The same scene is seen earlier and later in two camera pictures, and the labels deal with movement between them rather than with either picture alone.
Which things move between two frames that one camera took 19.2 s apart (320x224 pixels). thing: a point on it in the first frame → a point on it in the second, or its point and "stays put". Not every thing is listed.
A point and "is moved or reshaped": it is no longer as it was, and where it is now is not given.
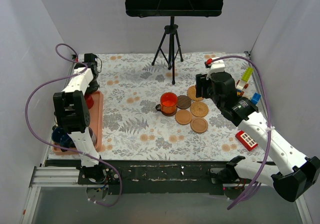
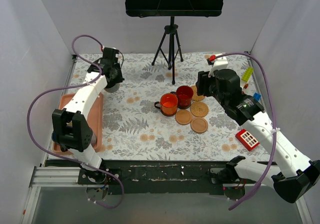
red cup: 89,100 is moved or reshaped
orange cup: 168,104 stays put
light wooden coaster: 199,125 stays put
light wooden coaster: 183,116 stays put
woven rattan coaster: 199,109 stays put
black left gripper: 88,100 → 115,76
